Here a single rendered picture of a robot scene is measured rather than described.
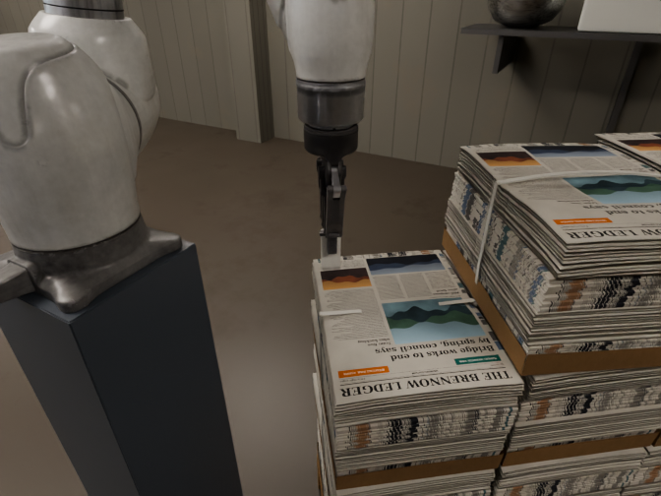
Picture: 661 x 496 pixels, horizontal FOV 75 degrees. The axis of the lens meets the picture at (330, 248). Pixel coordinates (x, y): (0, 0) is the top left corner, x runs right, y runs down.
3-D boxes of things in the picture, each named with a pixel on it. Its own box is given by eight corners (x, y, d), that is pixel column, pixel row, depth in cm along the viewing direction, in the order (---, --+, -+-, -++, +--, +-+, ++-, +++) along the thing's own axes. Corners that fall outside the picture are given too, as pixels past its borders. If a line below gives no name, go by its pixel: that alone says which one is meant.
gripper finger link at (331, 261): (339, 229, 67) (340, 231, 67) (339, 266, 71) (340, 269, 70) (321, 230, 67) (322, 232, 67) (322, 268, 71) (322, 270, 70)
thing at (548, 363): (478, 307, 76) (482, 287, 74) (632, 298, 78) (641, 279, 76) (519, 377, 62) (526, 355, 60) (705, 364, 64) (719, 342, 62)
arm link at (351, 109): (358, 70, 60) (357, 113, 63) (293, 72, 59) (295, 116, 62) (373, 83, 52) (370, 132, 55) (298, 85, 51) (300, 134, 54)
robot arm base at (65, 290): (-52, 288, 53) (-74, 250, 51) (103, 217, 70) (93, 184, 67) (36, 337, 46) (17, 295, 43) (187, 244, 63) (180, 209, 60)
